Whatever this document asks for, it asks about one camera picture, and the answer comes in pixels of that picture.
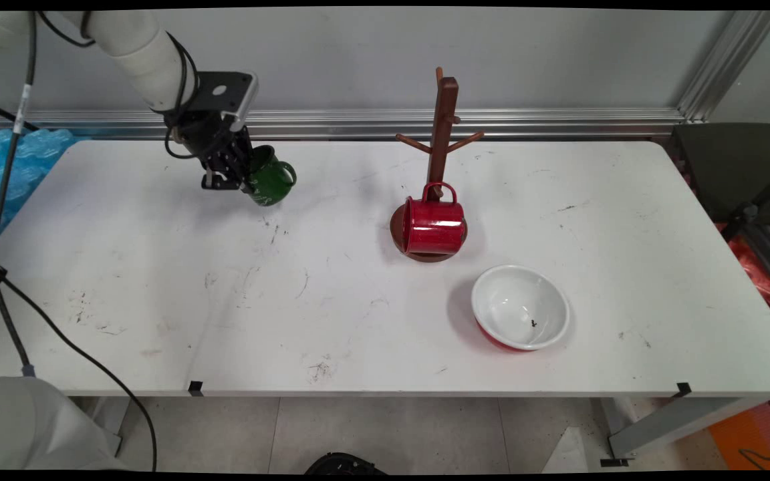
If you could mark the black round object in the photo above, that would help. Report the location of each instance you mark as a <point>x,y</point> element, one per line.
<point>345,464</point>

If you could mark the white table leg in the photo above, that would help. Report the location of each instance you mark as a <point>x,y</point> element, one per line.
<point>679,421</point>

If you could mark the long aluminium frame rail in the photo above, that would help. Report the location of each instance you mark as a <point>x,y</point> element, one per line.
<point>358,123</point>

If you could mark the blue bubble wrap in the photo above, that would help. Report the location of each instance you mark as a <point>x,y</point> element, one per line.
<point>44,143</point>

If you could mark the green enamel mug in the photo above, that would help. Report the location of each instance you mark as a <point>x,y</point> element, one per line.
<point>271,184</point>

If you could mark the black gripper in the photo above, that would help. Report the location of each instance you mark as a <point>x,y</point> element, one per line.
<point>214,140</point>

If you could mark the red plastic bag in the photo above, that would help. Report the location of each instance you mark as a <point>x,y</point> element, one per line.
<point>749,264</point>

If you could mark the brown wooden mug tree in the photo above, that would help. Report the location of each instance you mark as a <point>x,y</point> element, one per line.
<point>444,133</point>

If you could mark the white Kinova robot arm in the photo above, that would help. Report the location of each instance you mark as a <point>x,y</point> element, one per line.
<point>131,47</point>

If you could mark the white bowl with red outside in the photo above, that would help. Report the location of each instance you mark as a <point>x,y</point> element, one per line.
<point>519,304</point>

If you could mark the red enamel mug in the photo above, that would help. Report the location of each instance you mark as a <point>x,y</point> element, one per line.
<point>435,227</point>

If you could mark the black silver wrist camera box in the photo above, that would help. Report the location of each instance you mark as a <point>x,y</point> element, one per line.
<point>224,90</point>

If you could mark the slanted aluminium frame post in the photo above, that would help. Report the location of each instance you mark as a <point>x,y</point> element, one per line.
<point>726,67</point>

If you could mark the orange red floor mat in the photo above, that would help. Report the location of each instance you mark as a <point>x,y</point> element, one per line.
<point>759,434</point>

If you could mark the black tape marker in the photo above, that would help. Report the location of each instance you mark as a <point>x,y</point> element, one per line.
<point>195,388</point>
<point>684,389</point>

